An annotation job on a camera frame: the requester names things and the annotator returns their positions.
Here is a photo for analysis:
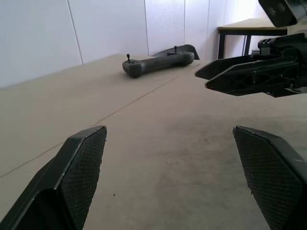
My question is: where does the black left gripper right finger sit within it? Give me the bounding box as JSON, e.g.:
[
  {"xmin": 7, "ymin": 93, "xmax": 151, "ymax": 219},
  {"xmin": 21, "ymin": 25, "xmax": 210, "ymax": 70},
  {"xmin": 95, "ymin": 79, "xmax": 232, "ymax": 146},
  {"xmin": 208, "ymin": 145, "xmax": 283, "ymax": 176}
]
[{"xmin": 233, "ymin": 125, "xmax": 307, "ymax": 230}]

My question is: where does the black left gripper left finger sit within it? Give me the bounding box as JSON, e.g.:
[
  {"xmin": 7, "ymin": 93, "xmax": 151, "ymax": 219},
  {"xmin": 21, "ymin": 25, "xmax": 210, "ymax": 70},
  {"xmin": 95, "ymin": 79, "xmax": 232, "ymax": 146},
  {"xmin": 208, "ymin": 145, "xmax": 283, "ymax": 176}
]
[{"xmin": 0, "ymin": 125, "xmax": 107, "ymax": 230}]

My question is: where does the dark grey handheld controller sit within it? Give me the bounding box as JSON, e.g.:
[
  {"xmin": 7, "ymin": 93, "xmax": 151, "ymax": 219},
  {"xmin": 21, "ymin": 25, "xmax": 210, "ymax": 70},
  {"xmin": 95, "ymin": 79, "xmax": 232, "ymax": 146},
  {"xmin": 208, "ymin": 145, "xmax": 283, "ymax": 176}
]
[{"xmin": 122, "ymin": 45, "xmax": 195, "ymax": 79}]

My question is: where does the wooden table black frame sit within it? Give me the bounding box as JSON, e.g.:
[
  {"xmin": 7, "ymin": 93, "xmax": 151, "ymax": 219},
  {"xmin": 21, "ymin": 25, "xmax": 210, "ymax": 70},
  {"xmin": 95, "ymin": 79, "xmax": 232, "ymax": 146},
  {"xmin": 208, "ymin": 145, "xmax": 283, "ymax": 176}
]
[{"xmin": 217, "ymin": 18, "xmax": 288, "ymax": 59}]

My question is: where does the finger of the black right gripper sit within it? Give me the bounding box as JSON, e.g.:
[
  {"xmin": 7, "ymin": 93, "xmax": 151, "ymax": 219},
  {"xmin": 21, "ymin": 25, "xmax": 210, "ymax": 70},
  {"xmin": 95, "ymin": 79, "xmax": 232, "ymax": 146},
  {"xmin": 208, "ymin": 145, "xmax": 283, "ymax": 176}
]
[
  {"xmin": 203, "ymin": 61, "xmax": 300, "ymax": 97},
  {"xmin": 194, "ymin": 54, "xmax": 300, "ymax": 79}
]

